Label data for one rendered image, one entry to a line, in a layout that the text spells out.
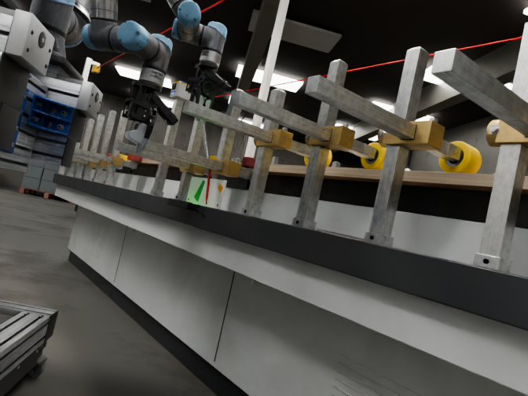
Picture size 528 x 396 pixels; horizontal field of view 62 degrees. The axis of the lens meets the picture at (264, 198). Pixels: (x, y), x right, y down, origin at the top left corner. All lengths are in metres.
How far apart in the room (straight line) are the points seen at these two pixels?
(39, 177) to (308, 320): 12.07
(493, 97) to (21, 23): 0.86
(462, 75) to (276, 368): 1.14
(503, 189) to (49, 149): 1.21
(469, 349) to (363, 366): 0.45
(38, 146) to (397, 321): 1.12
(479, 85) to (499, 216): 0.27
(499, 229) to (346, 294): 0.37
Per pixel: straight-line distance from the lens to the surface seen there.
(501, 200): 0.86
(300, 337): 1.45
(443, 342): 0.91
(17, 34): 1.04
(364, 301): 1.02
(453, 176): 1.11
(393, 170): 1.00
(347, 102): 0.83
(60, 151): 1.48
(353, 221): 1.33
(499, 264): 0.84
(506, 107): 0.74
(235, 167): 1.52
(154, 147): 1.42
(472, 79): 0.66
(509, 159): 0.88
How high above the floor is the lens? 0.70
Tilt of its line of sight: 3 degrees up
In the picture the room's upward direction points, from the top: 13 degrees clockwise
